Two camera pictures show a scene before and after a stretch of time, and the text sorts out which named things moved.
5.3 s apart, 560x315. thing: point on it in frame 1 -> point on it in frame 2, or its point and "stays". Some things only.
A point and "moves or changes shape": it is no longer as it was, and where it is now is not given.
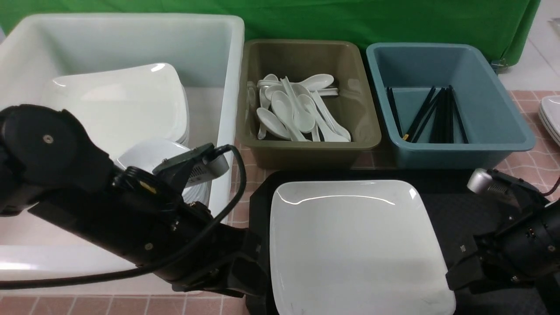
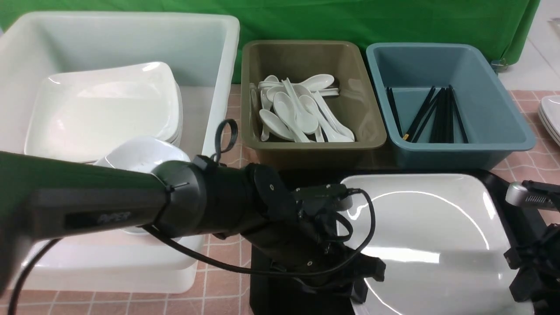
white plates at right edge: x=549 y=111 stays
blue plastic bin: x=443 y=107 stays
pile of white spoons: x=295 y=110 stays
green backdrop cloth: x=506 y=27 stays
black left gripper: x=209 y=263 -> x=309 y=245
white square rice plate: x=355 y=247 moves or changes shape
